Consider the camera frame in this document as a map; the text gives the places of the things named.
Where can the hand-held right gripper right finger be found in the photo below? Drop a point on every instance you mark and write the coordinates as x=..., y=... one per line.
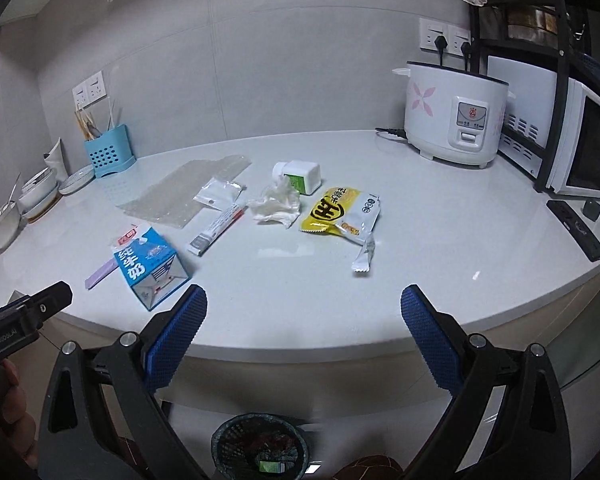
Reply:
x=427, y=340

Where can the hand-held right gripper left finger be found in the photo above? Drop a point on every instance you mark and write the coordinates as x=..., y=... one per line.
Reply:
x=177, y=337

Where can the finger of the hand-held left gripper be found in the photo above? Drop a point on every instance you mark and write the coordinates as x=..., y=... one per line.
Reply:
x=50, y=302

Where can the white ointment tube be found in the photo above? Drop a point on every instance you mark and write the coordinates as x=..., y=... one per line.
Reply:
x=215, y=230

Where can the dark mesh trash basket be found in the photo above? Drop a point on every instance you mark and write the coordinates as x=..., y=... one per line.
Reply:
x=230, y=440

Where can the white pill bottle green label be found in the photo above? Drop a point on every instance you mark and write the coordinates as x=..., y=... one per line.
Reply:
x=305, y=175

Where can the person's left hand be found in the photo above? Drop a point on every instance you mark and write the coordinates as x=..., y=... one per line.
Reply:
x=12, y=410

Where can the purple paper strip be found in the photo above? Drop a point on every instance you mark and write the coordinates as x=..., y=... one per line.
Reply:
x=99, y=276

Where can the blue milk carton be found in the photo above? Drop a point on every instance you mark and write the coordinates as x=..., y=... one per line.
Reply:
x=145, y=265

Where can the glass bowl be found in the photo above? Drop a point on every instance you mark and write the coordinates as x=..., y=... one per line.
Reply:
x=2, y=227

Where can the wooden coaster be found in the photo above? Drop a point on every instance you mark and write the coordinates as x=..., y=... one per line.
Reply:
x=42, y=214

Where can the silver white wrapper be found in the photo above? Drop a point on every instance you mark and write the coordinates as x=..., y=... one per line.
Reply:
x=364, y=255

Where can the white ceramic bowl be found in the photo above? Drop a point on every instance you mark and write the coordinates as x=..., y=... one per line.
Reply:
x=37, y=192

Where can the patterned small plate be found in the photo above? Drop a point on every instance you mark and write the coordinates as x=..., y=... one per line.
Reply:
x=75, y=181

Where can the beige base cabinet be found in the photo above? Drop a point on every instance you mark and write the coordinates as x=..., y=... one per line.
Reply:
x=305, y=380

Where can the brown patterned pants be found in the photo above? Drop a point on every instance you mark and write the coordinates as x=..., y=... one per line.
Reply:
x=367, y=467

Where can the white squeeze tube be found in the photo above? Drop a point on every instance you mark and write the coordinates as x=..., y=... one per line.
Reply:
x=56, y=160

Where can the small clear plastic bag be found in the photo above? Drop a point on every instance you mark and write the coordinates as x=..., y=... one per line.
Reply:
x=216, y=192

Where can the blue utensil holder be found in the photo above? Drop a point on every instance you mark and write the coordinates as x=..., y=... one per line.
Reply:
x=110, y=152

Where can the crumpled white tissue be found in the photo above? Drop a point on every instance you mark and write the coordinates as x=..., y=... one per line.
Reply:
x=275, y=207

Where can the yellow snack packet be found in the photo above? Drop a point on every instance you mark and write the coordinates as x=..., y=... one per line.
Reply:
x=330, y=210

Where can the bundle of chopsticks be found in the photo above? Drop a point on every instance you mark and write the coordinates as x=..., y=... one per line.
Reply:
x=87, y=125

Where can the black remote control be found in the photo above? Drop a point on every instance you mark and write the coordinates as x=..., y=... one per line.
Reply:
x=577, y=230

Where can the small black cap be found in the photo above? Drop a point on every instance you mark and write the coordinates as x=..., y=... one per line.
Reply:
x=591, y=209

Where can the white floral rice cooker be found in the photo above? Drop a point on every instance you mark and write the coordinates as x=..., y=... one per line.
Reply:
x=430, y=110

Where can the white microwave oven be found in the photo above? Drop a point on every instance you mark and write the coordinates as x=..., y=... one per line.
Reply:
x=587, y=145

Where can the black power plug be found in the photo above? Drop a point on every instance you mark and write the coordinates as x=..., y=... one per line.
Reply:
x=440, y=47
x=466, y=55

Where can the black metal rack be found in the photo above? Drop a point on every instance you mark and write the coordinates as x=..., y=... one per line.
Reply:
x=560, y=60

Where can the metal pot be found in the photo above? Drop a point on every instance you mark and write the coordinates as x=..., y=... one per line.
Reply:
x=527, y=22

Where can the white wall socket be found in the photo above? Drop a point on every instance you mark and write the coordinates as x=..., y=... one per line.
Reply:
x=457, y=35
x=96, y=86
x=427, y=32
x=80, y=96

